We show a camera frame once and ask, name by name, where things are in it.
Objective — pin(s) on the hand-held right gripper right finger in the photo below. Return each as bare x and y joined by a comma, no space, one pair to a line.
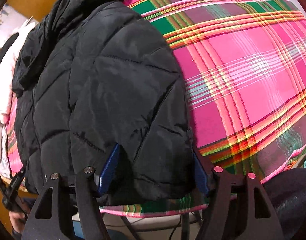
200,176

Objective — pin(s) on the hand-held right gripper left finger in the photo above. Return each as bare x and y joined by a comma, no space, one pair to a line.
109,170

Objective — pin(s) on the black puffer jacket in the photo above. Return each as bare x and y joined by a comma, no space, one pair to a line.
105,92

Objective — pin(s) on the person's left hand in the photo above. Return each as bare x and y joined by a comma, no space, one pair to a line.
17,221

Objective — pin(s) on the white duvet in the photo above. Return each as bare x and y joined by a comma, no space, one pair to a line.
0,105

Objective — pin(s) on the person's dark trousers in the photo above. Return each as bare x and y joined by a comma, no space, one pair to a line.
290,200

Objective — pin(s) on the pink plaid bed sheet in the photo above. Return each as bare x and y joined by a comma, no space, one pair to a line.
243,80

